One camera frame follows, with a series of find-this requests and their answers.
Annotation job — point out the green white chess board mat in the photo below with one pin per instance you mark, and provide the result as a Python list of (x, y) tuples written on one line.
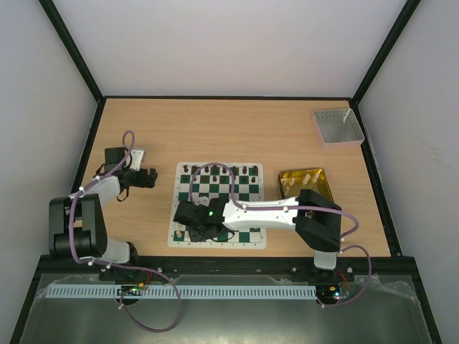
[(246, 180)]

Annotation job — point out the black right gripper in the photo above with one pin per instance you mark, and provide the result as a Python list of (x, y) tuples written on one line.
[(196, 233)]

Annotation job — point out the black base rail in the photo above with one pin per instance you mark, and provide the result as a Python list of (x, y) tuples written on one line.
[(293, 269)]

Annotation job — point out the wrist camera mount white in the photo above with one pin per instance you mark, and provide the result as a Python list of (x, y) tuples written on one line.
[(202, 200), (136, 159)]

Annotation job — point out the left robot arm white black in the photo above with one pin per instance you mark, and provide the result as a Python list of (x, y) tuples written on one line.
[(85, 233)]

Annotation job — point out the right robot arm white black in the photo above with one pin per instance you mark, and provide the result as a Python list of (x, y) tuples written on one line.
[(315, 219)]

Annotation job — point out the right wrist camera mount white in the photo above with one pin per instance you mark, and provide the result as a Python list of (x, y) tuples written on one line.
[(202, 200)]

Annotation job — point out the white slotted cable duct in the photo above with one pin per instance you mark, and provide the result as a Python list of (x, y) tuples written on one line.
[(186, 292)]

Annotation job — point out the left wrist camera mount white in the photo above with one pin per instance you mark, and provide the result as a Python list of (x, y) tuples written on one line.
[(136, 159)]

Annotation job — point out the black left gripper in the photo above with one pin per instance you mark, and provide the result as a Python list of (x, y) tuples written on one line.
[(151, 178)]

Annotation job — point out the black enclosure frame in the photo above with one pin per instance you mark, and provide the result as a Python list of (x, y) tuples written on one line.
[(134, 49)]

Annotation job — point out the gold tin tray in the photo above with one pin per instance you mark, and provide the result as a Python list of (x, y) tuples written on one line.
[(290, 183)]

